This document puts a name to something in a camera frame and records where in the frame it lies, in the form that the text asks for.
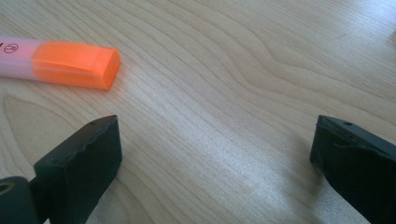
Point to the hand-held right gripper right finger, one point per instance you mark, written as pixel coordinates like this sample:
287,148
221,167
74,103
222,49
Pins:
361,168

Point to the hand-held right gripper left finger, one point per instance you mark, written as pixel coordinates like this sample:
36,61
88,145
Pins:
77,168

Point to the orange capped pink highlighter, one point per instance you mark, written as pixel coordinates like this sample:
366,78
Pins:
74,63

